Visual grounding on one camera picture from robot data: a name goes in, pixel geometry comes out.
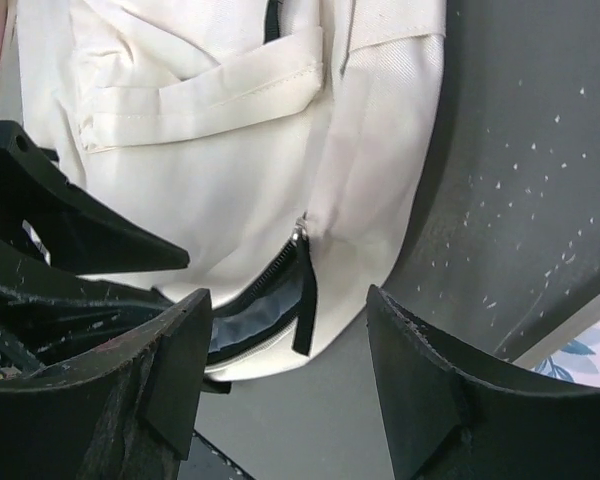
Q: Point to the floral pink white book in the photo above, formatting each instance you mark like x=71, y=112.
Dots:
x=571, y=352

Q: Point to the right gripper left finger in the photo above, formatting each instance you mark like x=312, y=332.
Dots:
x=125, y=409

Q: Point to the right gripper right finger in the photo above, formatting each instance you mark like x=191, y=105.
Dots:
x=452, y=411

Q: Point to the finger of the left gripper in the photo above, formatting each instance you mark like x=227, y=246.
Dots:
x=44, y=214
x=48, y=315

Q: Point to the cream canvas student backpack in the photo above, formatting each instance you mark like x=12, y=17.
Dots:
x=280, y=143

